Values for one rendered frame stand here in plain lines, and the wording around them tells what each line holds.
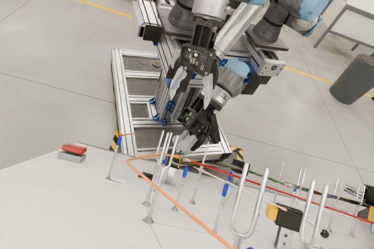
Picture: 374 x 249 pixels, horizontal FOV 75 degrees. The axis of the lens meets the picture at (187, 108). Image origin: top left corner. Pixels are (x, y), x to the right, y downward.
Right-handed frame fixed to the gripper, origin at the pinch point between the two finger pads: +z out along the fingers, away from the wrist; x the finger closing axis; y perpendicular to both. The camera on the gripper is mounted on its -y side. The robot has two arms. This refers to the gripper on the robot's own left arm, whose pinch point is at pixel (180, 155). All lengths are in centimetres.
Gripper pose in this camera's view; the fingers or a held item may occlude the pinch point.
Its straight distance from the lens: 79.3
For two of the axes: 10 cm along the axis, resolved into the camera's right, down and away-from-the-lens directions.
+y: -6.2, -4.8, -6.2
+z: -5.8, 8.1, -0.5
